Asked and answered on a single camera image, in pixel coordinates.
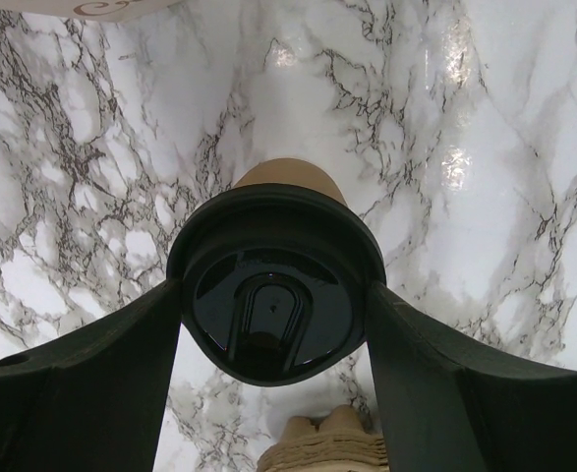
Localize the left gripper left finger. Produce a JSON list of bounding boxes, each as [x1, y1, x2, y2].
[[0, 281, 181, 471]]

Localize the brown paper coffee cup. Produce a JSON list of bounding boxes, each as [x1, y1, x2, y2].
[[234, 157, 347, 206]]

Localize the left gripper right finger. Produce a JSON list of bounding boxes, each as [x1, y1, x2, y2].
[[367, 284, 577, 471]]

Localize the cardboard cup carrier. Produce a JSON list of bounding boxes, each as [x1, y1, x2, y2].
[[257, 405, 389, 472]]

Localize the paper takeout bag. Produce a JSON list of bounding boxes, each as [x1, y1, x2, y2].
[[0, 0, 178, 23]]

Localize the black coffee cup lid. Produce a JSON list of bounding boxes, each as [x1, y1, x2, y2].
[[167, 184, 386, 386]]

